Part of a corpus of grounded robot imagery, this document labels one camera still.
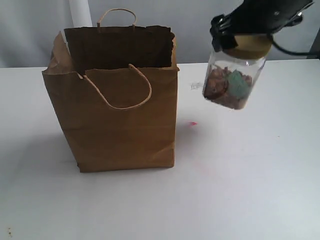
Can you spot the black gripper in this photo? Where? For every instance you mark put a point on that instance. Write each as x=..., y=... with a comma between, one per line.
x=255, y=17

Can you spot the clear jar yellow lid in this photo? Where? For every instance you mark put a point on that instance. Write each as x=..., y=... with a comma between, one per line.
x=232, y=73

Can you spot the brown paper bag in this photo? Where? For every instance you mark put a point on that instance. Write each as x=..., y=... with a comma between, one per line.
x=114, y=91

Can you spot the small clear plastic scrap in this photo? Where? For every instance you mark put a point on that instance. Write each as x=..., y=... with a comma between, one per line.
x=196, y=85

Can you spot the white vertical pole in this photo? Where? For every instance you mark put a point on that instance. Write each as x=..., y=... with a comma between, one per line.
x=80, y=13

